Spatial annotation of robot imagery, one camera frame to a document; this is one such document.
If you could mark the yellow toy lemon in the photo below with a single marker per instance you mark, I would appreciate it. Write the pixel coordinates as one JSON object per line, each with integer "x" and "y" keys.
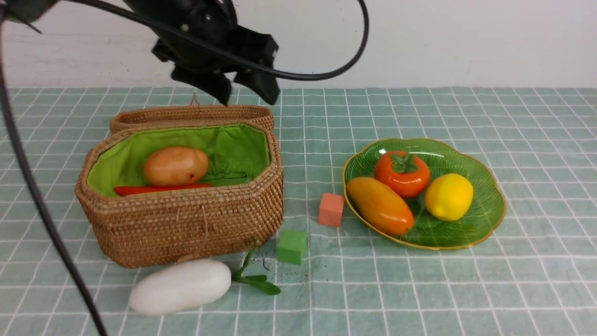
{"x": 449, "y": 197}

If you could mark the orange toy persimmon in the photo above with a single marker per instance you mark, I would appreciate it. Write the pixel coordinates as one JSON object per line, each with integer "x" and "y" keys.
{"x": 404, "y": 172}

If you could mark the green leaf-shaped glass plate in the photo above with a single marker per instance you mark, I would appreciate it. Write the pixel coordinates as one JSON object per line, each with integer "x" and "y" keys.
{"x": 488, "y": 207}

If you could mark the orange foam cube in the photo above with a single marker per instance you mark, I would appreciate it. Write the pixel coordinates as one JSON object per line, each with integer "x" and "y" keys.
{"x": 331, "y": 210}

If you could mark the brown toy potato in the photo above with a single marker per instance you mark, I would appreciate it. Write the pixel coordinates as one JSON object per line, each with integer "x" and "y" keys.
{"x": 176, "y": 166}

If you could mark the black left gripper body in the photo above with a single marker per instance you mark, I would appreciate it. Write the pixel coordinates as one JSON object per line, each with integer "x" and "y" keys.
{"x": 211, "y": 21}

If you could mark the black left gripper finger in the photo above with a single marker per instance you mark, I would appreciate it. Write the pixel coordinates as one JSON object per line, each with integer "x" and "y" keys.
{"x": 261, "y": 83}
{"x": 217, "y": 85}

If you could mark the woven wicker basket lid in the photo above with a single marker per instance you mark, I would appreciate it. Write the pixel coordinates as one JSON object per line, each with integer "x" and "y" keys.
{"x": 257, "y": 114}

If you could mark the woven wicker basket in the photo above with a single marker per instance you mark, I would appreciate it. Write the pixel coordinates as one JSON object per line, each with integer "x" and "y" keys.
{"x": 240, "y": 205}

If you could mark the green plastic leaf sprig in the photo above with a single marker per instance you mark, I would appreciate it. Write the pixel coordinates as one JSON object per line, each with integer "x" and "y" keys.
{"x": 258, "y": 282}

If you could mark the white toy radish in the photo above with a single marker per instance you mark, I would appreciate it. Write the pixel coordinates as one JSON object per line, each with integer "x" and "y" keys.
{"x": 181, "y": 287}

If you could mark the orange yellow toy mango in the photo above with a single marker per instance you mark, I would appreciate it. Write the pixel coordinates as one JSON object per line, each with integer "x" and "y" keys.
{"x": 380, "y": 206}

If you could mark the red toy chili pepper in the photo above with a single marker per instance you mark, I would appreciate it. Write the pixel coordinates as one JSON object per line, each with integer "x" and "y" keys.
{"x": 132, "y": 190}

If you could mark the green foam cube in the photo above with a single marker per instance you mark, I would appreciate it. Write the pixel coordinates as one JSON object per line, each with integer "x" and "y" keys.
{"x": 292, "y": 247}

